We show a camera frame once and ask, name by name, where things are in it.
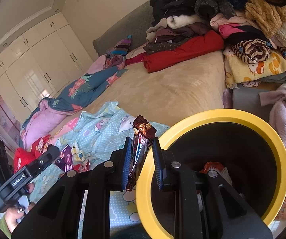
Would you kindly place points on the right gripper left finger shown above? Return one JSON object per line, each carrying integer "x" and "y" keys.
{"x": 79, "y": 196}

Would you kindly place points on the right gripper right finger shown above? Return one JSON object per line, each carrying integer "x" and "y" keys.
{"x": 206, "y": 205}

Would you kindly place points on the brown chocolate bar wrapper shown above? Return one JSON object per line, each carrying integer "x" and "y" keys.
{"x": 144, "y": 133}

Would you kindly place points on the green left sleeve forearm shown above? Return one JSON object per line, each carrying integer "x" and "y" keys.
{"x": 4, "y": 228}

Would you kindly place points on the yellow rimmed black trash bin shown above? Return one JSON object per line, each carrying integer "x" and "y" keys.
{"x": 246, "y": 145}

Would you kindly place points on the left hand painted nails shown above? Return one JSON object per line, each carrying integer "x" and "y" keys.
{"x": 15, "y": 213}

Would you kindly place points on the red garment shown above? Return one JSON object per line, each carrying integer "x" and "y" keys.
{"x": 23, "y": 157}

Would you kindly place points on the orange red plastic bag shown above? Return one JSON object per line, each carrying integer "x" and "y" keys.
{"x": 216, "y": 166}

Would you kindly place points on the purple foil wrapper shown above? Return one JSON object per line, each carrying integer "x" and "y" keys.
{"x": 65, "y": 160}

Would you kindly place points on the red candy wrapper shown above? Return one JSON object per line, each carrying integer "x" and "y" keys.
{"x": 83, "y": 167}

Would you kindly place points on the yellow white crumpled wrapper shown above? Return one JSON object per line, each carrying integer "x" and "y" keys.
{"x": 78, "y": 154}

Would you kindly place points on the blue floral pink quilt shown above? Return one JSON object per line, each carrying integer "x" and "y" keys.
{"x": 73, "y": 98}

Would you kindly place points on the pink cartoon blanket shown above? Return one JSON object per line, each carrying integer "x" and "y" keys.
{"x": 69, "y": 126}

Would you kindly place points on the light blue Hello Kitty blanket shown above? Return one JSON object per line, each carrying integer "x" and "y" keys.
{"x": 98, "y": 135}

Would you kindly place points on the white built-in wardrobe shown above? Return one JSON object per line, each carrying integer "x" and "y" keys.
{"x": 40, "y": 63}

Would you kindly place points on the beige bed sheet mattress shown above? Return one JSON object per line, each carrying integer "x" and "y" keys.
{"x": 170, "y": 95}

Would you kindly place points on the yellow cartoon blanket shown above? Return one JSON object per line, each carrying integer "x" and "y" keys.
{"x": 238, "y": 71}

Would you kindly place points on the brown striped knit garment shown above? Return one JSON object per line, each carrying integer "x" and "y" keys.
{"x": 251, "y": 51}

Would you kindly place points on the red folded jacket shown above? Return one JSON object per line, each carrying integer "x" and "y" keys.
{"x": 194, "y": 47}

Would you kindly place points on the striped colourful pillow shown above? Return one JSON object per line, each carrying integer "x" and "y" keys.
{"x": 118, "y": 51}

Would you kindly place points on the mustard fuzzy garment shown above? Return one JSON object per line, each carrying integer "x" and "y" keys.
{"x": 269, "y": 18}

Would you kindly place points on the grey padded headboard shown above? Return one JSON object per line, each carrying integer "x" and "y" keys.
{"x": 135, "y": 24}

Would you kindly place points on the pile of dark clothes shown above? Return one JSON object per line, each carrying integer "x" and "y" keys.
{"x": 176, "y": 21}

